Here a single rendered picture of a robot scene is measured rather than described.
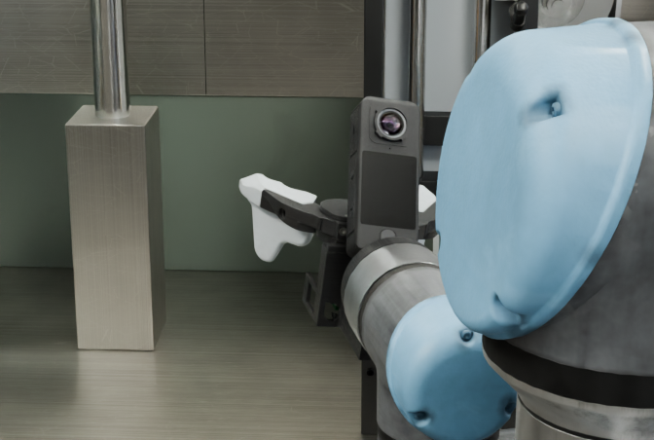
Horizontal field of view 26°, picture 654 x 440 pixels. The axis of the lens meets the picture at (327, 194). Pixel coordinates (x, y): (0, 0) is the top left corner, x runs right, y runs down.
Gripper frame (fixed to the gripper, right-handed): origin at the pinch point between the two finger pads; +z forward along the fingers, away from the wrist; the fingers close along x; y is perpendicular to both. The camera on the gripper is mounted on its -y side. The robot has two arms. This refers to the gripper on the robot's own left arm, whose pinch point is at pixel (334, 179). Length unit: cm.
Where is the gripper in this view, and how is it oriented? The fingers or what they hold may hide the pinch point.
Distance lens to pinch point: 112.7
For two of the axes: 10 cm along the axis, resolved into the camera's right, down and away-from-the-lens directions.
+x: 9.7, 0.7, 2.5
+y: -1.3, 9.5, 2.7
